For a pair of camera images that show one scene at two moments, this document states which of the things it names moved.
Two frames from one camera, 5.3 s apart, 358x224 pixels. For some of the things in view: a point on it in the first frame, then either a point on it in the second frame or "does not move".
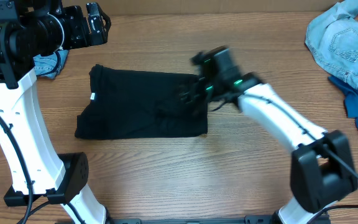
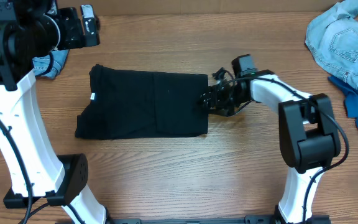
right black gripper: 201,83 -> 214,97
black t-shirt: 115,102 does not move
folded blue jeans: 47,63 does not move
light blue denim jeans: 334,38 does not move
